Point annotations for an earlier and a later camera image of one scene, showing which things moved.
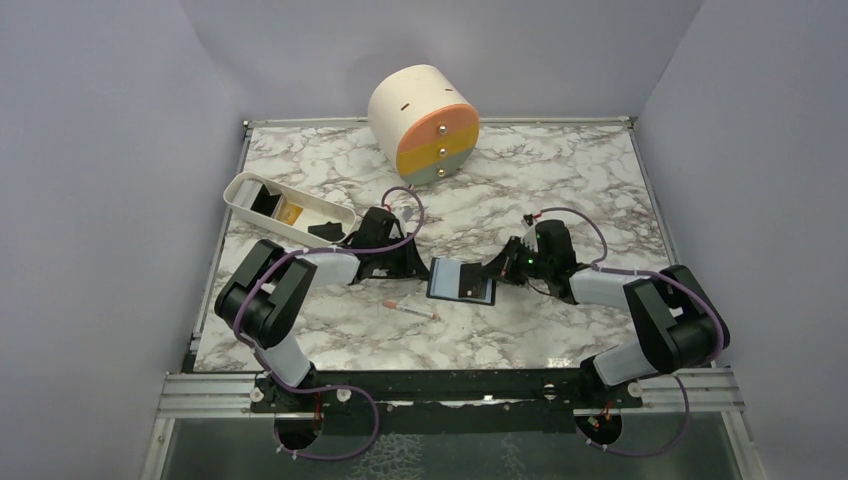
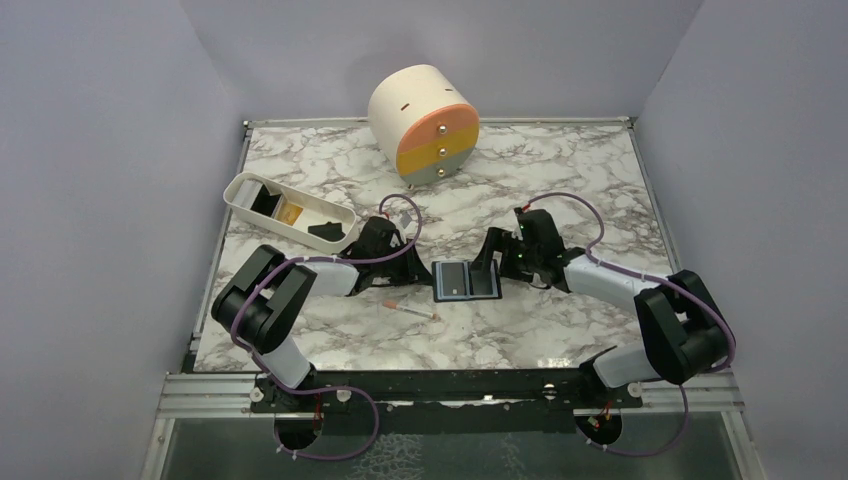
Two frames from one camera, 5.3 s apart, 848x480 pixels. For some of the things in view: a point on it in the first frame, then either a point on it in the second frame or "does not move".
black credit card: x=470 y=280 -> x=453 y=278
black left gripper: x=412 y=266 does not move
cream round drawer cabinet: x=422 y=121 does not move
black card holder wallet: x=453 y=280 does not move
